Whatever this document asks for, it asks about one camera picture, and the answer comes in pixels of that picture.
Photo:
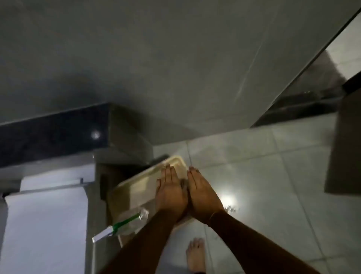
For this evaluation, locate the person's left hand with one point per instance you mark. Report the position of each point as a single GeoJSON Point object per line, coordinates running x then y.
{"type": "Point", "coordinates": [170, 194]}

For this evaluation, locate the person's right hand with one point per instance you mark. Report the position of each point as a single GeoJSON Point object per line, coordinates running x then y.
{"type": "Point", "coordinates": [201, 197]}

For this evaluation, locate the person's right fingers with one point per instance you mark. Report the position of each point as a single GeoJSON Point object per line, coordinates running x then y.
{"type": "Point", "coordinates": [195, 177]}

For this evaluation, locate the person's left fingers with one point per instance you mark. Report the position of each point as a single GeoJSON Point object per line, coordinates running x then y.
{"type": "Point", "coordinates": [169, 176]}

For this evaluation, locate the person's right forearm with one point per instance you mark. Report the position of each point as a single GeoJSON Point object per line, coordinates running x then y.
{"type": "Point", "coordinates": [253, 245]}

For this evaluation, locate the person's left forearm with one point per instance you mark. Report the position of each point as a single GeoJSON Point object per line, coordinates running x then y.
{"type": "Point", "coordinates": [143, 242]}

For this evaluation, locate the beige plastic tray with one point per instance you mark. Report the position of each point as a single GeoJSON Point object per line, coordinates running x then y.
{"type": "Point", "coordinates": [141, 186]}

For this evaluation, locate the thin wrist bangle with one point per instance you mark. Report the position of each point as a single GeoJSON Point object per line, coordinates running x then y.
{"type": "Point", "coordinates": [216, 216]}

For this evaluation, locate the person's bare foot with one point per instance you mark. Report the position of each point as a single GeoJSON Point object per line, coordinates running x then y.
{"type": "Point", "coordinates": [195, 254]}

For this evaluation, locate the green and white stick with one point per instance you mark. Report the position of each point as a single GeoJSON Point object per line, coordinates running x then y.
{"type": "Point", "coordinates": [112, 228]}

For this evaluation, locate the dark stone countertop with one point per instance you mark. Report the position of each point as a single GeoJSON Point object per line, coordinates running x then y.
{"type": "Point", "coordinates": [53, 135]}

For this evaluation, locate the brown wooden cabinet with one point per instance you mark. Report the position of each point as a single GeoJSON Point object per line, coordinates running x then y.
{"type": "Point", "coordinates": [344, 146]}

